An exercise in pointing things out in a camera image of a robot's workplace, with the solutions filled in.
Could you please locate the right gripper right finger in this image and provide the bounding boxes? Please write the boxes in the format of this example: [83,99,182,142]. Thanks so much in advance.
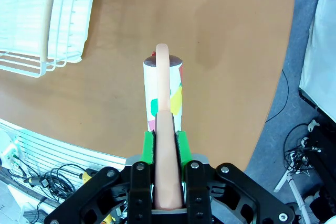
[175,131,295,224]

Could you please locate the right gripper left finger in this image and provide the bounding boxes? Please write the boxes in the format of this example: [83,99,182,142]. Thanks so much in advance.
[43,131,156,224]

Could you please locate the yellow connector plug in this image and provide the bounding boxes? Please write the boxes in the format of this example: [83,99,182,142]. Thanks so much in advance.
[82,168,99,184]

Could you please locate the white slatted panel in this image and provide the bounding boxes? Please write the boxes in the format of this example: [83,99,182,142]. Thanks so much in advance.
[0,118,127,209]

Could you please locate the white stand legs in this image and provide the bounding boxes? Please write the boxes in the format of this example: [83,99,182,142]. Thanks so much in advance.
[274,168,316,224]

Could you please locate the white power strip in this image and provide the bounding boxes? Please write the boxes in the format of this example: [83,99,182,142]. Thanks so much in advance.
[0,129,22,170]

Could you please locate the black equipment case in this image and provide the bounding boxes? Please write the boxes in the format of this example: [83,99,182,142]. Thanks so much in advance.
[298,89,336,183]

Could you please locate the white drip tray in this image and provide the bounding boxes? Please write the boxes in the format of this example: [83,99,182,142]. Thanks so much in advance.
[0,0,100,64]

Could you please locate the white cloth cover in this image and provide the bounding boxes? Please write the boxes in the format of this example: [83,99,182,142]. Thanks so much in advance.
[299,0,336,120]

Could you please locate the black cable bundle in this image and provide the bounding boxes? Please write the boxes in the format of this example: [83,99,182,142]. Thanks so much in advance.
[23,163,88,204]

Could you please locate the black floor cable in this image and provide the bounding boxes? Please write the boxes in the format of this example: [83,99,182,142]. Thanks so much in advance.
[265,69,290,124]

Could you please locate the white wire dish rack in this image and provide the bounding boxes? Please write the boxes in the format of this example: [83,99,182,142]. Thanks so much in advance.
[0,0,100,79]

